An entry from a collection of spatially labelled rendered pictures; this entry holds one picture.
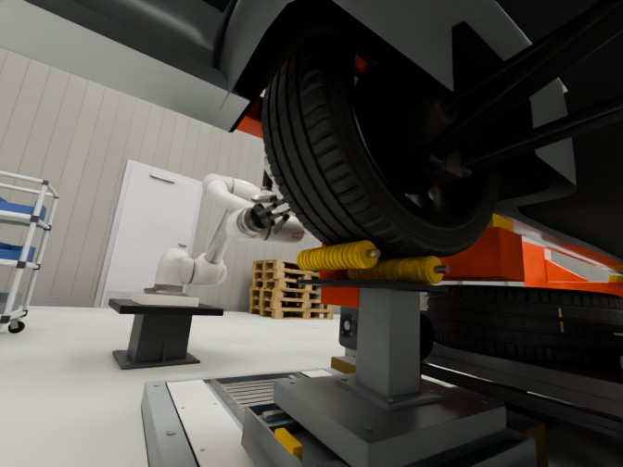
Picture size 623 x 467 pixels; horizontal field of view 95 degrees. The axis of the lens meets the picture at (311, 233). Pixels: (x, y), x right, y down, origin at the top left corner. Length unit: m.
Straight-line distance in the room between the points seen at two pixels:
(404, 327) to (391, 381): 0.11
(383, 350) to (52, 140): 5.00
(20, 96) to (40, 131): 0.45
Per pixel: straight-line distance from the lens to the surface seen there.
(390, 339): 0.65
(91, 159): 5.17
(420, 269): 0.63
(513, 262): 1.13
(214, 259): 1.80
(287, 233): 1.03
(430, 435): 0.61
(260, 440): 0.68
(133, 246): 4.94
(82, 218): 4.98
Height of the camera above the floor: 0.42
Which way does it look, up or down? 12 degrees up
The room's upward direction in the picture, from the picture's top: 5 degrees clockwise
